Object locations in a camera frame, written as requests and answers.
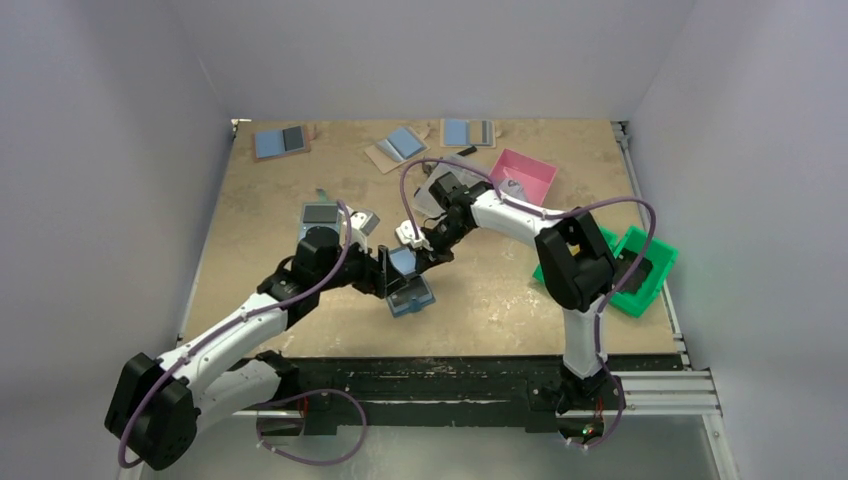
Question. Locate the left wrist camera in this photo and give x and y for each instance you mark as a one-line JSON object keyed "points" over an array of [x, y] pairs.
{"points": [[361, 223]]}

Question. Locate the blue card holder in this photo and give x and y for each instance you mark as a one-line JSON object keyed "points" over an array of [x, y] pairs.
{"points": [[416, 294]]}

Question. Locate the pink plastic bin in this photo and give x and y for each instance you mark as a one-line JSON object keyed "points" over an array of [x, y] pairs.
{"points": [[536, 176]]}

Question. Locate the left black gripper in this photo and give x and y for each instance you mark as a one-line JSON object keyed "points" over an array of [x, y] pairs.
{"points": [[372, 280]]}

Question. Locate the clear plastic organizer box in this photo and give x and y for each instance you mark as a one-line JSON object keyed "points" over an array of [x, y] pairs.
{"points": [[422, 203]]}

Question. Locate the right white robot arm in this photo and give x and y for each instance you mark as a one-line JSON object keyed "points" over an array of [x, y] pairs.
{"points": [[576, 262]]}

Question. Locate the brown open card holder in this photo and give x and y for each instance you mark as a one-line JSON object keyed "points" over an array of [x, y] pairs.
{"points": [[282, 142]]}

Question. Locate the teal open card holder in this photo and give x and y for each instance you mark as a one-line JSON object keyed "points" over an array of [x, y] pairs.
{"points": [[318, 218]]}

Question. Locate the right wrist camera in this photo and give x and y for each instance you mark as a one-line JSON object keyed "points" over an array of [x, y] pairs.
{"points": [[410, 235]]}

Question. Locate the cards in pink bin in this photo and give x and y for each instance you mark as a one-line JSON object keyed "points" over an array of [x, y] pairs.
{"points": [[514, 189]]}

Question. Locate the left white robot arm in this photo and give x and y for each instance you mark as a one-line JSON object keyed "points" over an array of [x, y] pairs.
{"points": [[160, 404]]}

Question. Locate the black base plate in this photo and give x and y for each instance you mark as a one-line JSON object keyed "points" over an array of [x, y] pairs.
{"points": [[535, 393]]}

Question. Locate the beige open card holder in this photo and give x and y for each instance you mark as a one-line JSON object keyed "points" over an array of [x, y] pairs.
{"points": [[480, 133]]}

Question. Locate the green plastic tray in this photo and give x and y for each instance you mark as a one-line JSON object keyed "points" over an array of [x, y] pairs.
{"points": [[610, 237]]}

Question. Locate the tan open card holder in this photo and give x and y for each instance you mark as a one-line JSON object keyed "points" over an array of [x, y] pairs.
{"points": [[398, 148]]}

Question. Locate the green tray lid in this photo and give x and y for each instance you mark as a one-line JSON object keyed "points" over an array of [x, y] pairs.
{"points": [[645, 284]]}

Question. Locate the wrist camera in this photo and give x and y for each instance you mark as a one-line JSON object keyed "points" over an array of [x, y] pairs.
{"points": [[361, 223], [410, 235]]}

